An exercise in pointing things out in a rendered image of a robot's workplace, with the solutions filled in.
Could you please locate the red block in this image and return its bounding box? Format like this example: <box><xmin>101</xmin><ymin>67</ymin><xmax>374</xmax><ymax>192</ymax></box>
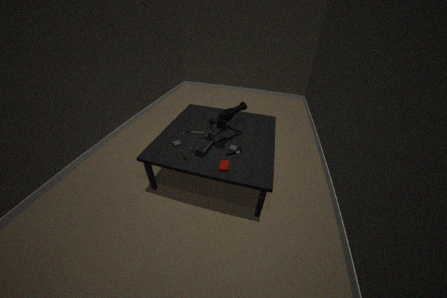
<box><xmin>219</xmin><ymin>160</ymin><xmax>229</xmax><ymax>172</ymax></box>

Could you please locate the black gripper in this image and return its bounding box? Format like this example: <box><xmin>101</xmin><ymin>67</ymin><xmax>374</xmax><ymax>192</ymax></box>
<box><xmin>210</xmin><ymin>117</ymin><xmax>228</xmax><ymax>133</ymax></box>

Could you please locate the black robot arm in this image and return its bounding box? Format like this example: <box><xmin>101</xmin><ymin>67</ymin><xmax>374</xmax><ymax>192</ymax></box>
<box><xmin>218</xmin><ymin>102</ymin><xmax>247</xmax><ymax>124</ymax></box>

